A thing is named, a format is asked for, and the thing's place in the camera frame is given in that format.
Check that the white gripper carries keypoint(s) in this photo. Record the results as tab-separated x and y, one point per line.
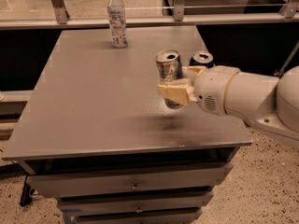
212	88

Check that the silver redbull can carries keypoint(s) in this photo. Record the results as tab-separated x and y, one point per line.
169	65

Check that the blue pepsi can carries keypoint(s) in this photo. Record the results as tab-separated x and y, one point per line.
202	58

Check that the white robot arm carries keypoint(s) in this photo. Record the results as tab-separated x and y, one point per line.
268	104

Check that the clear plastic water bottle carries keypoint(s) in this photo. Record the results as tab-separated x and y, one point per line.
117	23

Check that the grey drawer cabinet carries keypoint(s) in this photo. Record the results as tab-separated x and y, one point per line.
96	108

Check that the bottom grey drawer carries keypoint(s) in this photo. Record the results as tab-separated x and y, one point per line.
150	217

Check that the grey drawer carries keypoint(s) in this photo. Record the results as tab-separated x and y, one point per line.
125	181
136	203
150	217

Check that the middle grey drawer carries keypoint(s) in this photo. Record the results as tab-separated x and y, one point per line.
136	203

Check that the top grey drawer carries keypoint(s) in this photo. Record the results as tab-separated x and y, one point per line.
125	181

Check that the metal railing frame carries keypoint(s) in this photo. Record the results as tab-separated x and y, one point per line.
74	14

